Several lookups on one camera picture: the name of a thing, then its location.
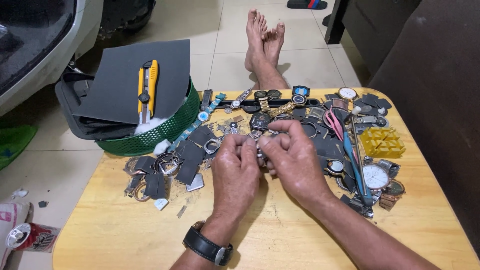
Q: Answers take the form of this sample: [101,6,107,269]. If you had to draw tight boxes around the person's right hand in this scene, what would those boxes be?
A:
[259,120,337,211]

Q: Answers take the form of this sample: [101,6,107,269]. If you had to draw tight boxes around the person's left hand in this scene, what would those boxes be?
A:
[211,134,262,226]

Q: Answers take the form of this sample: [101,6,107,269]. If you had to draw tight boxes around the small silver watch part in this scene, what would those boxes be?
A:
[255,142,268,166]

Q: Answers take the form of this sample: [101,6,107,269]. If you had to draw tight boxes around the oval silver dial watch head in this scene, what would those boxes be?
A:
[325,158,345,176]

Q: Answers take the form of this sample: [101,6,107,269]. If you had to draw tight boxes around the silver square watch case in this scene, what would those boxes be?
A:
[203,137,221,155]

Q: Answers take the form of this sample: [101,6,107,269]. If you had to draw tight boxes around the silver watch case back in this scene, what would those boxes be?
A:
[185,173,205,193]

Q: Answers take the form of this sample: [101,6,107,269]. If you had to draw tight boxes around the scattered grey sandpaper pieces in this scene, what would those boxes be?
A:
[125,93,393,201]

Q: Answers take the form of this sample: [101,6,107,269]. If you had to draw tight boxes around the black octagonal watch head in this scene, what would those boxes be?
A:
[249,112,272,131]

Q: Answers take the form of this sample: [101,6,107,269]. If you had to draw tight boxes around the small white head hammer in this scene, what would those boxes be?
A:
[343,106,370,196]

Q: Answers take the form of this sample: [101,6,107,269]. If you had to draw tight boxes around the gold watch with blue dial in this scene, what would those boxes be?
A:
[269,94,308,118]

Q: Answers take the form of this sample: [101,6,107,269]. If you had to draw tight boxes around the round silver watch case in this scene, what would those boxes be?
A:
[154,151,183,176]

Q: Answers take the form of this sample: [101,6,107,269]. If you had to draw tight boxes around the long black plastic tool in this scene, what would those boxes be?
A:
[240,98,322,114]

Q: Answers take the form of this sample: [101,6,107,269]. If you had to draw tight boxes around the large white dial watch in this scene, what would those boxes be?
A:
[361,164,391,191]

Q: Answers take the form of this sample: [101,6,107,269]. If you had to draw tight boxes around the white cotton wad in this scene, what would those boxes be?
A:
[153,139,172,157]
[134,117,169,135]

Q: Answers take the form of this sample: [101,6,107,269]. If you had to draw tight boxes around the green plastic mesh basket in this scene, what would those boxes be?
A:
[95,77,201,157]

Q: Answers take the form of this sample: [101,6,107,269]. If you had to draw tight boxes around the yellow plastic watch holder block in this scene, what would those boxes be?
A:
[360,127,407,159]

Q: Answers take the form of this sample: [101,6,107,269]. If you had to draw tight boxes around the gold white dial watch head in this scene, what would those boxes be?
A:
[337,87,359,101]

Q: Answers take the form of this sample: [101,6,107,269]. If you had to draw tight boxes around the copper round watch bezel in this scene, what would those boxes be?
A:
[133,182,152,203]

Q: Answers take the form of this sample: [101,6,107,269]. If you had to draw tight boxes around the round metal watch bezel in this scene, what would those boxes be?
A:
[123,155,145,177]

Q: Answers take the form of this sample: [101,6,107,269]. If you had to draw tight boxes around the yellow utility knife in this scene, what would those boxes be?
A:
[137,59,159,125]

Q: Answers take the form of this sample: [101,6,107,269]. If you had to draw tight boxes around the person's bare foot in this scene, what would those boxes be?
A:
[244,8,290,91]
[262,22,286,68]

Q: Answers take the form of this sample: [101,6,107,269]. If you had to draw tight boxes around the dark grey sandpaper sheet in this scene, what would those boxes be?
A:
[73,39,191,125]

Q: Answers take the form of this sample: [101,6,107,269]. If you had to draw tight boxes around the dark brown furniture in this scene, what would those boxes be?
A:
[322,0,480,257]

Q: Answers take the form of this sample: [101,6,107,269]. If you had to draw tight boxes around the black striped sandal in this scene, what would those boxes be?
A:
[287,0,328,10]

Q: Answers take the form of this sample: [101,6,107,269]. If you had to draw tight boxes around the black vehicle tyre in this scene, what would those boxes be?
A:
[98,0,157,37]

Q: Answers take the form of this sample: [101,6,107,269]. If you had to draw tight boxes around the red drink can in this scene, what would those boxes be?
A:
[5,222,61,253]

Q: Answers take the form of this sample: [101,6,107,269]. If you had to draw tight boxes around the white vehicle body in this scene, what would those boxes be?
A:
[0,0,104,117]

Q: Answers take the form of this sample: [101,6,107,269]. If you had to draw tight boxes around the white printed sack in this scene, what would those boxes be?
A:
[0,202,35,270]

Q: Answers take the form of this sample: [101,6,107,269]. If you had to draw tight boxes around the black ring bezel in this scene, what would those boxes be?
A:
[299,121,319,139]

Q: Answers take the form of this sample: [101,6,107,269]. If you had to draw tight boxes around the pink watch strap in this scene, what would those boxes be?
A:
[324,109,345,142]

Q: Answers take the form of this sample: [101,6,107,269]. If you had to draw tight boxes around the blue handled tool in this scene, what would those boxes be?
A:
[332,109,376,208]

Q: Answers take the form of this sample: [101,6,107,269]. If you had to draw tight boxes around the blue strap watch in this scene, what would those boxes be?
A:
[167,93,227,153]

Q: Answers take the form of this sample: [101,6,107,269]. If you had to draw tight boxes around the gold bracelet dark dial watch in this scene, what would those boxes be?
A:
[254,90,271,113]

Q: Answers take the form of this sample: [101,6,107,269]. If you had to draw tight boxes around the black leather strap wristwatch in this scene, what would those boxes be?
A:
[182,220,234,267]

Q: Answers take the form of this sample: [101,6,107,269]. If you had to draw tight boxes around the silver bracelet watch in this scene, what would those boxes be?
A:
[224,88,253,114]

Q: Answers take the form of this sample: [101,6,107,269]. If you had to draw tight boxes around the dark grey watch strap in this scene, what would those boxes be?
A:
[200,89,214,112]

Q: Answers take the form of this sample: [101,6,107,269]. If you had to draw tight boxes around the silver steel watch bracelet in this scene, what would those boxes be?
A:
[376,158,401,179]

